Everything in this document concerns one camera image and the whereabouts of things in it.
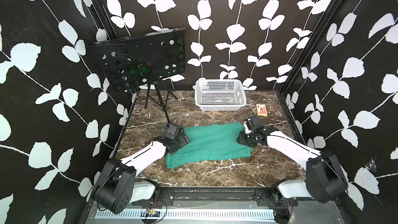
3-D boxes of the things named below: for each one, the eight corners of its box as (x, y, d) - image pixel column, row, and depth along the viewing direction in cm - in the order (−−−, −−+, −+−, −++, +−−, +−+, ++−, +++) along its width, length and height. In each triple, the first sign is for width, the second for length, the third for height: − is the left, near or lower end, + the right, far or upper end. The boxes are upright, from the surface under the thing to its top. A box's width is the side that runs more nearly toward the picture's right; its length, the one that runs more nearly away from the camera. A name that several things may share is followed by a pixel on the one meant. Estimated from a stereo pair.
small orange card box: (257, 116, 108) (258, 114, 107) (254, 105, 115) (255, 103, 114) (267, 116, 109) (268, 114, 107) (264, 105, 115) (265, 103, 114)
